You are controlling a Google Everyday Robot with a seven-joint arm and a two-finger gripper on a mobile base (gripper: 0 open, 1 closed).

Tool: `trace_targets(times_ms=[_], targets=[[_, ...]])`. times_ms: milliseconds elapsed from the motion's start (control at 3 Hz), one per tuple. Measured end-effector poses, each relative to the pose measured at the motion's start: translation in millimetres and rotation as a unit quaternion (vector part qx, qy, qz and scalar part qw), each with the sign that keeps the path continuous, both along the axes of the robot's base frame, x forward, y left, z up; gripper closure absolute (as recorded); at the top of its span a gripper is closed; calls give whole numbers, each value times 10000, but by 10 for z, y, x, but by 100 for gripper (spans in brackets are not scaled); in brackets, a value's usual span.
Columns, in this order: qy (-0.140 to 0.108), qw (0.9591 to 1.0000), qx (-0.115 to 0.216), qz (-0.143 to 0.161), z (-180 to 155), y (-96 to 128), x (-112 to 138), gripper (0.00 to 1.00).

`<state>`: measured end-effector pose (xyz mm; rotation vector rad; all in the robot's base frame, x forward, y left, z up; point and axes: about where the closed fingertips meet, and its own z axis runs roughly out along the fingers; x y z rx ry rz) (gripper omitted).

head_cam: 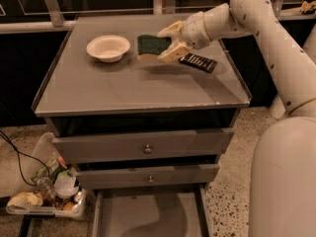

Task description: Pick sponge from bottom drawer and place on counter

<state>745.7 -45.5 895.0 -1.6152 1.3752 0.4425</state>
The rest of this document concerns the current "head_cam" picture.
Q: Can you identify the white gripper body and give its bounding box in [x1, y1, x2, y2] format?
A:
[181, 12, 211, 49]

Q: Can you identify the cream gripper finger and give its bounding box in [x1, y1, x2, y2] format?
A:
[158, 40, 190, 62]
[157, 21, 184, 39]

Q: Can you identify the green yellow sponge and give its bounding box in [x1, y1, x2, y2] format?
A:
[137, 35, 172, 59]

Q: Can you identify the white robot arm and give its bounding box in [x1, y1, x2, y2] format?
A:
[158, 0, 316, 237]

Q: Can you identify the grey drawer cabinet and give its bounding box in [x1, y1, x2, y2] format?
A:
[31, 13, 253, 237]

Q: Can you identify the grey top drawer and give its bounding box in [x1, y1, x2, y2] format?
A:
[53, 129, 233, 164]

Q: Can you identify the grey drawer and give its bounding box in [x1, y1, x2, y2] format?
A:
[92, 185, 213, 237]
[76, 164, 219, 190]
[53, 129, 233, 164]

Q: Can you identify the grey middle drawer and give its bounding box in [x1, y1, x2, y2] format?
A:
[76, 164, 219, 190]

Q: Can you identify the grey bottom drawer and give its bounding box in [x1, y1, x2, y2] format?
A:
[92, 185, 213, 237]

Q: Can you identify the white paper bowl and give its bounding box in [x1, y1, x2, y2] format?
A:
[86, 35, 130, 63]

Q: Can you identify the yellow item on railing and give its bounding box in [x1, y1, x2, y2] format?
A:
[300, 1, 316, 14]

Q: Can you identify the grey metal railing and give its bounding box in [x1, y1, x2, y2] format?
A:
[0, 0, 316, 36]

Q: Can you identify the white cup in bin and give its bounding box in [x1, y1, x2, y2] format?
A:
[54, 177, 79, 199]

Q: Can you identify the clear plastic bin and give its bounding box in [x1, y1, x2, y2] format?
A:
[6, 132, 87, 220]

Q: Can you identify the banana peel in bin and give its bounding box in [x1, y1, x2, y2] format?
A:
[8, 192, 43, 209]

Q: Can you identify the black cable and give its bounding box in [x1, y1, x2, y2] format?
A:
[0, 130, 52, 188]

